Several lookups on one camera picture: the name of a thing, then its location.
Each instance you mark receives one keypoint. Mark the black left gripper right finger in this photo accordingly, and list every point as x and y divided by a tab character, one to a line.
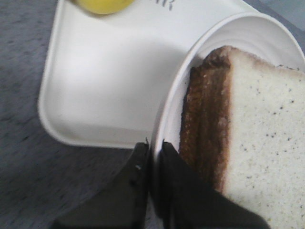
184	201

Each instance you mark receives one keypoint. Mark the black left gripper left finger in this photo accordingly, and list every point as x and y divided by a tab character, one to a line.
121	204

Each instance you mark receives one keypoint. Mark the bread slice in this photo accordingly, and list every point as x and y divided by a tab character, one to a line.
243	132

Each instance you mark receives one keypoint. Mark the white round plate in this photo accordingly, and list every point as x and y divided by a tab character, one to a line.
255	33

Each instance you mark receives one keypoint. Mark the white rectangular tray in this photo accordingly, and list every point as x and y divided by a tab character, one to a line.
105	75

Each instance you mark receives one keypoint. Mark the yellow lemon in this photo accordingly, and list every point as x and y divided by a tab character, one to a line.
102	7

